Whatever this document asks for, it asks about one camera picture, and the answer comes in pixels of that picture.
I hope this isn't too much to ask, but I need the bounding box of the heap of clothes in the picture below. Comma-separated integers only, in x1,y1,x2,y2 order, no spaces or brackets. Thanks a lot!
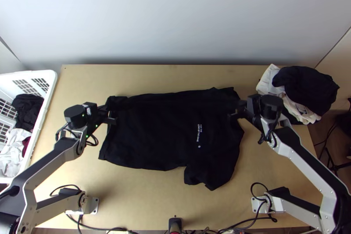
0,93,46,178
255,64,340,126

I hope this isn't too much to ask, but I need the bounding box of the black t-shirt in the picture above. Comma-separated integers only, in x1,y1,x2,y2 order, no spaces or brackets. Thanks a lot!
98,87,245,191

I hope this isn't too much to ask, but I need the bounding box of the black cable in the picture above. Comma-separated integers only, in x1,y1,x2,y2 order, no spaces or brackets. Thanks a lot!
65,212,132,234
85,134,99,147
258,123,278,146
50,184,83,199
250,181,278,223
219,213,276,234

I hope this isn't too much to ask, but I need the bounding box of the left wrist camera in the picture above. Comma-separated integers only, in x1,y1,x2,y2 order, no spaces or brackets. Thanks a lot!
82,102,98,117

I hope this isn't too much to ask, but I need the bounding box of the white laundry basket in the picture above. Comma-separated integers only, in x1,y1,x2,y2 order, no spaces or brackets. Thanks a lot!
0,69,58,184

